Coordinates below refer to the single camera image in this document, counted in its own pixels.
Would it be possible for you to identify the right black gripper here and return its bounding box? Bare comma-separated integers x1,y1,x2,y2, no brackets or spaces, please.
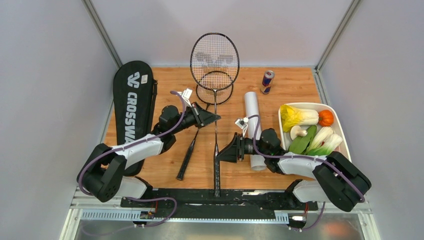
215,132,270,163

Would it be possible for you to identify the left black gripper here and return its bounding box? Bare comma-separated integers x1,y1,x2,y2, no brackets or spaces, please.
170,101,220,135

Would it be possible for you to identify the white shuttlecock tube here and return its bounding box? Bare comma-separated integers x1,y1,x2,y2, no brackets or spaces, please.
244,91,267,171

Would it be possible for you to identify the black badminton racket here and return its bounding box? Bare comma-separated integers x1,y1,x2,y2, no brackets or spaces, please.
176,84,233,181
190,32,240,199

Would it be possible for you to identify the black badminton racket front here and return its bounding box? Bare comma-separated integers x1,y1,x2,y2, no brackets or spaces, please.
190,32,240,199

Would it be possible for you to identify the black Crossway racket bag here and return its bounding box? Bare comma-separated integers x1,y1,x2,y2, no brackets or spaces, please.
112,60,158,177

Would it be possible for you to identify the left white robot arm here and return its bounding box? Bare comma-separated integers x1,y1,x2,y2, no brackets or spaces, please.
77,102,221,207

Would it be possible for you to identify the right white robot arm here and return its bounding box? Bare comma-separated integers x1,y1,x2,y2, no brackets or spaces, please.
215,128,372,212

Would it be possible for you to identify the red blue drink can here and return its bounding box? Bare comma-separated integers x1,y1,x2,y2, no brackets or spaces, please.
260,70,275,95

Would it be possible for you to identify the beige mushroom toy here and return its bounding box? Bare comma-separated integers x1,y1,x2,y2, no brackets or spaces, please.
290,125,308,141

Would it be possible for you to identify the green leaf vegetable toy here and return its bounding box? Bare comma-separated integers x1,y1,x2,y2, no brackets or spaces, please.
288,125,317,154

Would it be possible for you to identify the yellow napa cabbage toy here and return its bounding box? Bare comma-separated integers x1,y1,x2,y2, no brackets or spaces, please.
279,104,319,132

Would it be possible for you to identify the white green bok choy toy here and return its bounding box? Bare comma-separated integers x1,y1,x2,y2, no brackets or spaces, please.
306,133,343,156

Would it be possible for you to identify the small orange pumpkin toy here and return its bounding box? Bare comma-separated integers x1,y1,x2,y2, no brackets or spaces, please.
318,109,334,127

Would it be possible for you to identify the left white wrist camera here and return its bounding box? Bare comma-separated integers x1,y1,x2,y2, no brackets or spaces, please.
177,88,193,107

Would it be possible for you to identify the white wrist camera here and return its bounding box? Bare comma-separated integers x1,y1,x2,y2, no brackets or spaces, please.
177,88,193,107
234,117,249,138

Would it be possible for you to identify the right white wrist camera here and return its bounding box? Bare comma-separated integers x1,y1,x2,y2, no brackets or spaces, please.
234,117,249,138

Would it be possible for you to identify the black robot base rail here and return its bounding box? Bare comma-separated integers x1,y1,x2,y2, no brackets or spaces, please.
120,187,319,228

